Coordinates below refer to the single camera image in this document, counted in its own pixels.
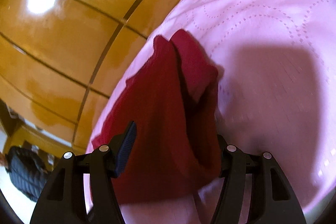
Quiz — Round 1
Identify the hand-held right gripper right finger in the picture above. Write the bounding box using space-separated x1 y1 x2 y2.
211 134 307 224

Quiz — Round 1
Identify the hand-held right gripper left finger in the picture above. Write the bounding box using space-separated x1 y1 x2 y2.
29 120 137 224

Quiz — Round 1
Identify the dark red knit sweater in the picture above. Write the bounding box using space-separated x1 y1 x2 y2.
91 29 224 205

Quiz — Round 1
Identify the pink dotted bed sheet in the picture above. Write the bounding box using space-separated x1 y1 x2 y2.
85 0 336 224

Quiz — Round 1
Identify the glossy wooden wardrobe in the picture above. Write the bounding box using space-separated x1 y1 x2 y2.
0 0 218 152

